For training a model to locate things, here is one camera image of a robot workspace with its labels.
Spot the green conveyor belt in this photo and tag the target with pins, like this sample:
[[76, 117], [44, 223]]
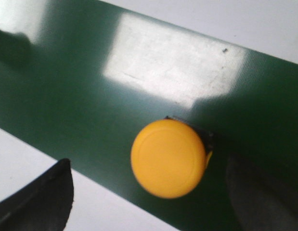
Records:
[[80, 78]]

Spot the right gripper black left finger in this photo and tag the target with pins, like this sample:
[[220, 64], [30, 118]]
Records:
[[42, 205]]

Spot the yellow push button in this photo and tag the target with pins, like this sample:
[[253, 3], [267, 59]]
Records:
[[168, 158]]

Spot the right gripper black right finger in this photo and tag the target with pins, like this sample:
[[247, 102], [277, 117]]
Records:
[[260, 201]]

